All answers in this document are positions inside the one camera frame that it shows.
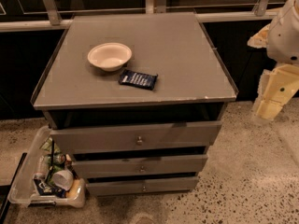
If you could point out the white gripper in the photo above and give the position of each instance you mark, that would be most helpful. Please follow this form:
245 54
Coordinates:
285 36

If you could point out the grey drawer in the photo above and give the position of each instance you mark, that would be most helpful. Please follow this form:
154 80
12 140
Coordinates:
140 166
143 186
136 137

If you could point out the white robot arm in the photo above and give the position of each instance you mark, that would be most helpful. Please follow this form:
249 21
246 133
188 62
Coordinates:
281 39

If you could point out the grey top drawer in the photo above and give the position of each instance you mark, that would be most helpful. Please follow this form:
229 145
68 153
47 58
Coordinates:
136 137

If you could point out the grey bottom drawer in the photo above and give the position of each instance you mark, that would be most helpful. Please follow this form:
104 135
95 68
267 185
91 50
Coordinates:
143 186

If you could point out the grey drawer cabinet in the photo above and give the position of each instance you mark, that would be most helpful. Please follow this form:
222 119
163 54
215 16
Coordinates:
192 85

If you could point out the blue snack packet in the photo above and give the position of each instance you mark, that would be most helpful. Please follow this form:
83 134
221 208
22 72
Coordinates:
138 80

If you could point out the white bowl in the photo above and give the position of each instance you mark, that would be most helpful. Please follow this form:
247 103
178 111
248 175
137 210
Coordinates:
109 57

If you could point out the yellow sponge in bin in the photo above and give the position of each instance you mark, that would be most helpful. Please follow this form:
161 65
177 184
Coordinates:
73 192

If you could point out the green can in bin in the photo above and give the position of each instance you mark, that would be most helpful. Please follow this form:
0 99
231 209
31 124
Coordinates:
58 158

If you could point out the white paper cup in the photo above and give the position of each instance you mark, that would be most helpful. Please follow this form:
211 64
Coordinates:
63 179

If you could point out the green chip bag in bin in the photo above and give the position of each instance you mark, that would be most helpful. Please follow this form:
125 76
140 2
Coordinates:
49 146

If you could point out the clear plastic bin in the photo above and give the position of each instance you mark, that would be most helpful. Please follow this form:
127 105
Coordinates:
23 189

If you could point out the clear plastic bottle in bin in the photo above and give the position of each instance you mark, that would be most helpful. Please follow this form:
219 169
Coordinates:
42 168

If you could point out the blue packet in bin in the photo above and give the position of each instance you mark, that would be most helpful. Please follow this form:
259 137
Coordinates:
45 189

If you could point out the metal railing frame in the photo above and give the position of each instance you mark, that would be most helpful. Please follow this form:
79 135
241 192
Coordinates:
33 15

